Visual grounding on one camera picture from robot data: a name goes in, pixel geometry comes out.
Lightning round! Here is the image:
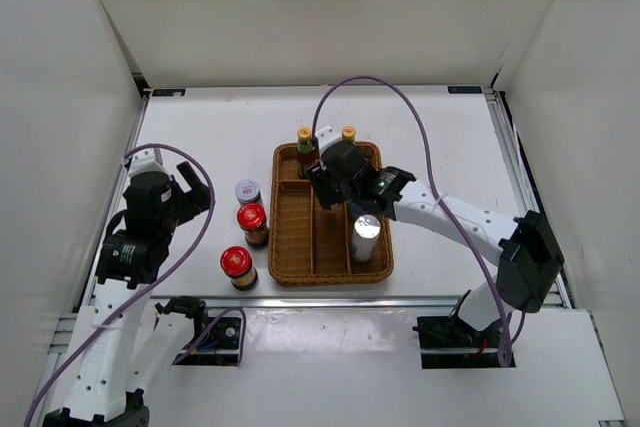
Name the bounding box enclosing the green sauce bottle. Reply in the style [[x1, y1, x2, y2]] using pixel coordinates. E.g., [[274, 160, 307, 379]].
[[341, 125, 356, 145], [296, 127, 318, 179]]

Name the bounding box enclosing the white lid jar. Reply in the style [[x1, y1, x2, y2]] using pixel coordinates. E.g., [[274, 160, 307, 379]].
[[234, 179, 263, 206]]

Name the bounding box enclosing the red lid sauce jar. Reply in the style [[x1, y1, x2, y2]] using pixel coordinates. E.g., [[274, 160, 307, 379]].
[[236, 203, 269, 247], [220, 246, 258, 291]]

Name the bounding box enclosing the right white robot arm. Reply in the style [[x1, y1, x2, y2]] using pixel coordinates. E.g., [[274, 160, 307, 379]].
[[306, 138, 564, 347]]

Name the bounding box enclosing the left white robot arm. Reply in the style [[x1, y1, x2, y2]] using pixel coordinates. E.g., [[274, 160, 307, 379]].
[[43, 154, 215, 426]]

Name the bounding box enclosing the silver lid salt shaker far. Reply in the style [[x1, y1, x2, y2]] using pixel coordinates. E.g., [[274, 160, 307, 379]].
[[347, 202, 368, 221]]

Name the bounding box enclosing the silver lid salt shaker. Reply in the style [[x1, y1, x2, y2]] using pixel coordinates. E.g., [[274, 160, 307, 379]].
[[347, 202, 368, 221], [350, 214, 381, 262]]

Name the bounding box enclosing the silver lid salt shaker near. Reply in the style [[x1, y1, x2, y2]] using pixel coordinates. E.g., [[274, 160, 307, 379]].
[[350, 214, 381, 262]]

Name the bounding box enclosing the brown wicker basket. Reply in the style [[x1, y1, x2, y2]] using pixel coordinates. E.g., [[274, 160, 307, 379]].
[[268, 143, 394, 287]]

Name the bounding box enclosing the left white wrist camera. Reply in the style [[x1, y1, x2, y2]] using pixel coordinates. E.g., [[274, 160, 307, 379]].
[[124, 148, 166, 177]]

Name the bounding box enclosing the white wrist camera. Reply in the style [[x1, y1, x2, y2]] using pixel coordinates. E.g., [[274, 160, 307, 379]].
[[315, 125, 341, 155], [124, 148, 166, 177]]

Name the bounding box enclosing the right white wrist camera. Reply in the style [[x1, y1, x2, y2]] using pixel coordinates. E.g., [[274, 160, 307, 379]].
[[315, 125, 341, 155]]

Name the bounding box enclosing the aluminium table edge rail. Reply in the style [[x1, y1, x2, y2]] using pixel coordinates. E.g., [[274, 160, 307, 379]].
[[74, 291, 571, 313]]

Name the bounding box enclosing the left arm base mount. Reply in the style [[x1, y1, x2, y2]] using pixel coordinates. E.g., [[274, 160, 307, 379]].
[[175, 316, 244, 367]]

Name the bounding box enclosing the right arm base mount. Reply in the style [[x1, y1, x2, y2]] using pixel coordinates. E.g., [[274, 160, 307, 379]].
[[412, 316, 502, 370]]

